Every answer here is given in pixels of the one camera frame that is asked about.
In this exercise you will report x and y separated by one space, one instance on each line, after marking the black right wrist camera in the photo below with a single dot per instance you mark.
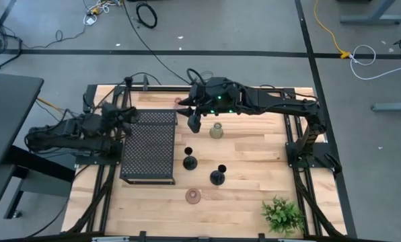
194 124

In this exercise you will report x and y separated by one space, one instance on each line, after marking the grey desk foot bar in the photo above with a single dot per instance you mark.
395 107

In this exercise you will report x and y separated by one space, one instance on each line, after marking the green artificial plant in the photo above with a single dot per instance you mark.
281 216

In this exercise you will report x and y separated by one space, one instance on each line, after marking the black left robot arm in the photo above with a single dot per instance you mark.
69 142

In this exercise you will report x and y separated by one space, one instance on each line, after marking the black perforated metal shelf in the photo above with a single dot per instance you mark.
150 148

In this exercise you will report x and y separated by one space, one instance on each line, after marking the grey desk leg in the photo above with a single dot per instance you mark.
372 19

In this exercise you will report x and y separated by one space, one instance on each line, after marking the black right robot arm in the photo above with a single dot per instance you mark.
281 101

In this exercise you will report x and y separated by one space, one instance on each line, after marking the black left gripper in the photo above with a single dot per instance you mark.
110 112

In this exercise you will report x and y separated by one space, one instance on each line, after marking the black aluminium table frame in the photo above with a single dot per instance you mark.
167 88

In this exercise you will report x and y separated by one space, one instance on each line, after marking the dark grey side table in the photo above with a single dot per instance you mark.
8 111

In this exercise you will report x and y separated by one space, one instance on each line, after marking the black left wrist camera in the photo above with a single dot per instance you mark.
126 129

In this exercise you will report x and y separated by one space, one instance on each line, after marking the green ribbed glass candle holder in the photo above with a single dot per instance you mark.
216 132

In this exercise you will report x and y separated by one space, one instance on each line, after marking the black candlestick holder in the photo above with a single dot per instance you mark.
190 163
217 178

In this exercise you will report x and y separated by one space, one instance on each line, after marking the pink ribbed glass candle holder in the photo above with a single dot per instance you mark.
177 99
193 196

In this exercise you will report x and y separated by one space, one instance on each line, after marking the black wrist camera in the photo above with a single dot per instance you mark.
126 129
194 124

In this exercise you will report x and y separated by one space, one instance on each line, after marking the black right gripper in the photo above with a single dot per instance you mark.
217 94

